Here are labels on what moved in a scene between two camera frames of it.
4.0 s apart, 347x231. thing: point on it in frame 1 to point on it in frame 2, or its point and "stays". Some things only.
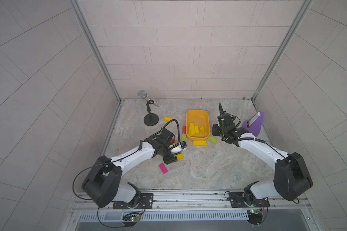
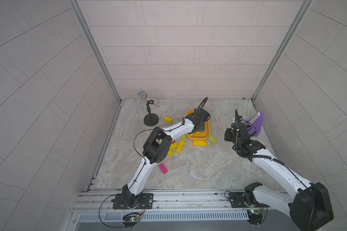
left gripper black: [170, 159] to [202, 127]
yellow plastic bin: [200, 118] stays
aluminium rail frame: [200, 202] stays
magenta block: [163, 168] stays
